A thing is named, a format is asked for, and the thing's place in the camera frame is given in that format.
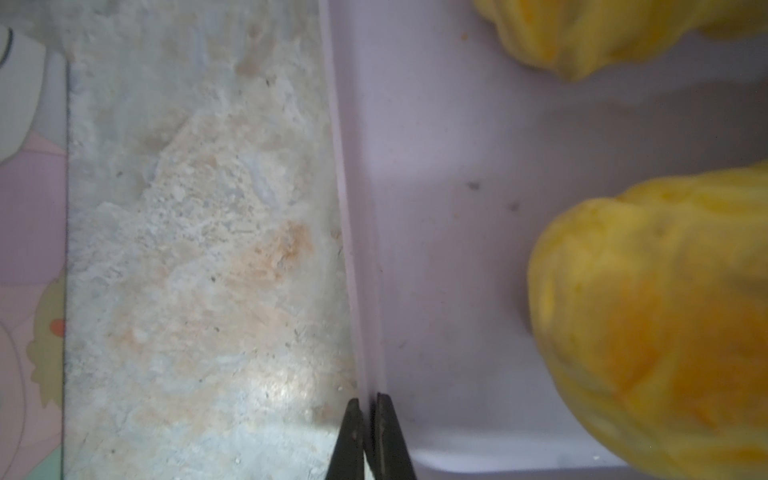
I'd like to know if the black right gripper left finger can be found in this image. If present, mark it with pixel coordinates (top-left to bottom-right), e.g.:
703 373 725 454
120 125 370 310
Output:
325 398 366 480

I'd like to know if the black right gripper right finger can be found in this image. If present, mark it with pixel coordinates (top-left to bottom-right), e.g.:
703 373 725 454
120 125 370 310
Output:
369 393 417 480

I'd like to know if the lilac plastic tray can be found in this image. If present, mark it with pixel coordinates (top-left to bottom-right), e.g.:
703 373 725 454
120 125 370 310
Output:
319 1 767 479

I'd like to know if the white cartoon paper bag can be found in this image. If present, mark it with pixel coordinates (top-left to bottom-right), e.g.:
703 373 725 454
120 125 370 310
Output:
1 26 68 479

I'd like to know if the short glazed bread roll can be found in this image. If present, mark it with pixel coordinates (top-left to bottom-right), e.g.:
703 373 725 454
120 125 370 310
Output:
527 162 767 479

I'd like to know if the long cream-filled bread loaf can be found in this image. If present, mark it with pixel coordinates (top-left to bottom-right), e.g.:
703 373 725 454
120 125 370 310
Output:
473 0 767 82

